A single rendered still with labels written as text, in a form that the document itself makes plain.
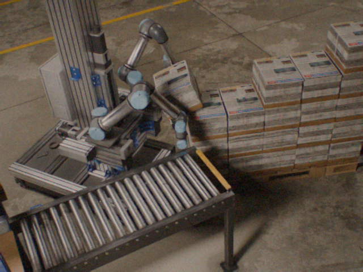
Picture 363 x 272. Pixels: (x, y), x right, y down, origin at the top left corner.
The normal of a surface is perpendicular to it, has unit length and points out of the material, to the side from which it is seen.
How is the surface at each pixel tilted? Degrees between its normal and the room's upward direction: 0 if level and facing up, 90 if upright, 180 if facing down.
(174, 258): 0
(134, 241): 90
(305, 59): 1
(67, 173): 0
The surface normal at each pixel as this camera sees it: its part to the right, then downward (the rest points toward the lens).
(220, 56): -0.07, -0.76
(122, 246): 0.45, 0.55
